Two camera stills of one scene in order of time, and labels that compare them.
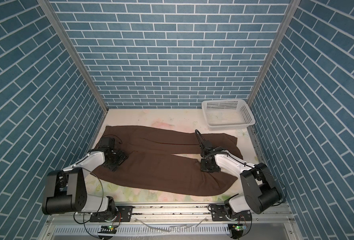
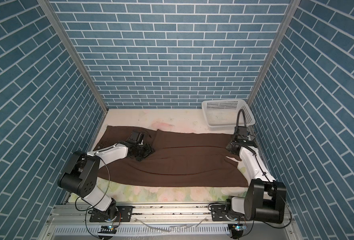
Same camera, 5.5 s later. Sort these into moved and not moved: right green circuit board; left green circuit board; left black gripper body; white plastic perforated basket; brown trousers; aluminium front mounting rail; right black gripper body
Moved: brown trousers; right black gripper body; left black gripper body
Not moved: white plastic perforated basket; aluminium front mounting rail; right green circuit board; left green circuit board
